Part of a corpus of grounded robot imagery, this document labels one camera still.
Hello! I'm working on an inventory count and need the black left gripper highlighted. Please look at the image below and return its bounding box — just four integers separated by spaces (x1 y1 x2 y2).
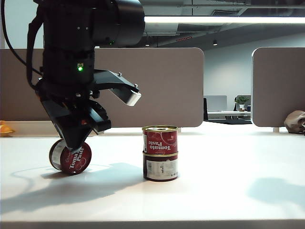
35 80 112 153

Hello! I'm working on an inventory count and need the red tomato paste can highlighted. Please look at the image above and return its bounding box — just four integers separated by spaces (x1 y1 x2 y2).
142 125 179 155
142 152 179 182
49 138 93 176

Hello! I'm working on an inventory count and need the orange round object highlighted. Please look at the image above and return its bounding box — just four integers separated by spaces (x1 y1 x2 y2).
0 121 15 137

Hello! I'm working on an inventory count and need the wide brown desk divider panel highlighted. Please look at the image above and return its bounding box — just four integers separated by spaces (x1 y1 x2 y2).
0 47 205 128

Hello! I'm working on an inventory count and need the grey background desk screen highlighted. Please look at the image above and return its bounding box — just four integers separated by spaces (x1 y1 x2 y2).
205 95 227 112

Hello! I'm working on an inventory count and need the white background desk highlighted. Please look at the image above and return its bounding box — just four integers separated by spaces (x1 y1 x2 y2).
207 110 252 121

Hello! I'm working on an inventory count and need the green potted plant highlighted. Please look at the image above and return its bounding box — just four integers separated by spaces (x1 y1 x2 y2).
234 95 250 112

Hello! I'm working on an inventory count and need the long ceiling light strip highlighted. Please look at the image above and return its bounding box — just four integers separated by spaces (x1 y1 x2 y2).
144 15 305 24

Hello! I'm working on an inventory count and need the narrow brown desk divider panel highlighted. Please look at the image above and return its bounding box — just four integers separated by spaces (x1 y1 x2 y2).
251 47 305 128

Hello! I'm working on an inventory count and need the brown crumpled bag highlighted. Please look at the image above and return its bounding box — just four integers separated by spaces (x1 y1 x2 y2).
284 110 305 136

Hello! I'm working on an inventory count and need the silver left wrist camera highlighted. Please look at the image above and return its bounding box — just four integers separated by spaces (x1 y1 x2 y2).
94 69 142 107

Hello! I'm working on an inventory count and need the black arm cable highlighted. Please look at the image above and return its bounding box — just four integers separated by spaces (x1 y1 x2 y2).
0 0 45 93

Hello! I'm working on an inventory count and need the grey ceiling air duct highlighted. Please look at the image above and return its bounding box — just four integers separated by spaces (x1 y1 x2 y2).
144 22 181 37

